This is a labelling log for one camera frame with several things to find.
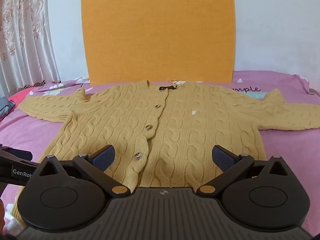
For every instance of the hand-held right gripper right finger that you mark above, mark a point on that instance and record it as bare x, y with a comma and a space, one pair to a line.
222, 159

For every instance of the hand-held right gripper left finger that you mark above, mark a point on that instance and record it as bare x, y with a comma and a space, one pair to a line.
105, 158

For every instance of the pink printed bedsheet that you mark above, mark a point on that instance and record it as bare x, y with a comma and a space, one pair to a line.
287, 152

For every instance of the grey and blue garment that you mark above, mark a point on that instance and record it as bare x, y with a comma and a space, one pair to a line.
5, 107

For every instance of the red cloth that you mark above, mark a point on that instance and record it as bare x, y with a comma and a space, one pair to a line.
21, 93

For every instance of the pink floral curtain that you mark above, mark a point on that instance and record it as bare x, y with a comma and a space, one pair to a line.
22, 35

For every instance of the orange headboard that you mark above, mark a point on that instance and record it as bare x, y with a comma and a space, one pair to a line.
157, 30

